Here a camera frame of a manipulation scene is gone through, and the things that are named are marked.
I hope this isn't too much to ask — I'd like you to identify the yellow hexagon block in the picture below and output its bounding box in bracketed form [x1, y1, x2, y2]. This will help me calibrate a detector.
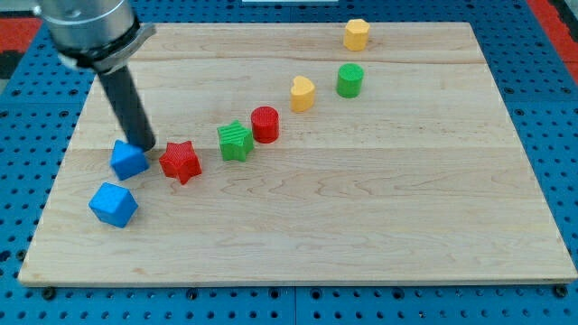
[343, 19, 370, 51]

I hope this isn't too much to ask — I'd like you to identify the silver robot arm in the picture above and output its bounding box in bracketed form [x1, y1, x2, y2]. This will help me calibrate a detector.
[33, 0, 155, 152]

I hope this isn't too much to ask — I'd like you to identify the blue cube block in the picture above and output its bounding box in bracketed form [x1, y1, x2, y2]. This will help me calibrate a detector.
[89, 182, 138, 228]

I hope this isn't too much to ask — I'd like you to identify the red cylinder block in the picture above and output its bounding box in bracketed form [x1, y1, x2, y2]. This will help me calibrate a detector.
[250, 106, 279, 144]

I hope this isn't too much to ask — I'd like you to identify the green star block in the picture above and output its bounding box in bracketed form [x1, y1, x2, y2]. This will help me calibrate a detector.
[217, 120, 254, 162]

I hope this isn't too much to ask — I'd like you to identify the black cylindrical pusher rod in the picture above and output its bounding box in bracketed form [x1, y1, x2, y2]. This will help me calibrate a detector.
[98, 66, 155, 152]

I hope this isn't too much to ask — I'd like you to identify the red star block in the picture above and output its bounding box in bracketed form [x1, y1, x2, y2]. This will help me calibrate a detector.
[159, 141, 202, 185]

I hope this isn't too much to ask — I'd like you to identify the yellow heart block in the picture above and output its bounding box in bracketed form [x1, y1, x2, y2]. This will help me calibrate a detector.
[290, 76, 316, 113]

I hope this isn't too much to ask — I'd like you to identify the wooden board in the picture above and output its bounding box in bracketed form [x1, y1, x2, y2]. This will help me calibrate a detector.
[19, 23, 577, 287]

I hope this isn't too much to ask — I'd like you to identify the green cylinder block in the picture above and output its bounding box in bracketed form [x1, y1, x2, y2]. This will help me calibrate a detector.
[336, 63, 364, 98]

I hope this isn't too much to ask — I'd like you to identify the blue pentagon block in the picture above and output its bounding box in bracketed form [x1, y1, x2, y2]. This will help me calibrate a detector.
[109, 140, 149, 181]

